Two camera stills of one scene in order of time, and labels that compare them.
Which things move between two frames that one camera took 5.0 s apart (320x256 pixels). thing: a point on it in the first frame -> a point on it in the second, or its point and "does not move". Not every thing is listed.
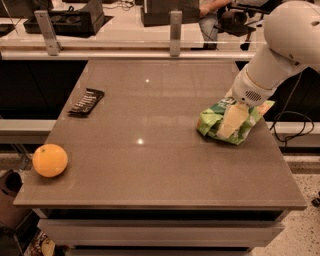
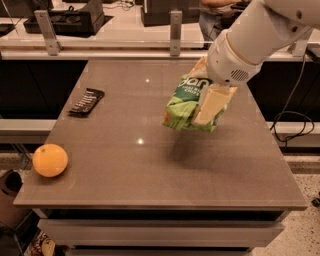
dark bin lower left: x=12 y=215 does not move
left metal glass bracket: x=52 y=42 does not move
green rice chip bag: x=210 y=121 -> x=180 y=111
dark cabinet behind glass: x=158 y=12 does not move
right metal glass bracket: x=175 y=33 does not move
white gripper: x=245 y=90 -> x=226 y=65
